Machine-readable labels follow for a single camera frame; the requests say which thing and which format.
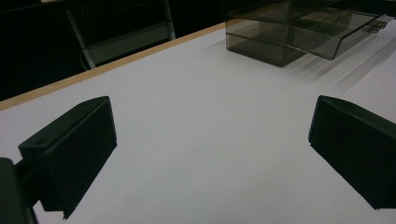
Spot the white metal stand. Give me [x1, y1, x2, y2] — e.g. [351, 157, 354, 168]
[64, 0, 177, 70]

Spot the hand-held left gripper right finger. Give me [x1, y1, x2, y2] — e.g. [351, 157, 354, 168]
[307, 94, 396, 210]

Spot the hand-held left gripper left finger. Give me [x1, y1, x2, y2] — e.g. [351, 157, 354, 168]
[18, 95, 119, 219]

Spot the smoky clear plastic drawer organizer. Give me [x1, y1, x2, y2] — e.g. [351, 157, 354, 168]
[224, 0, 379, 68]

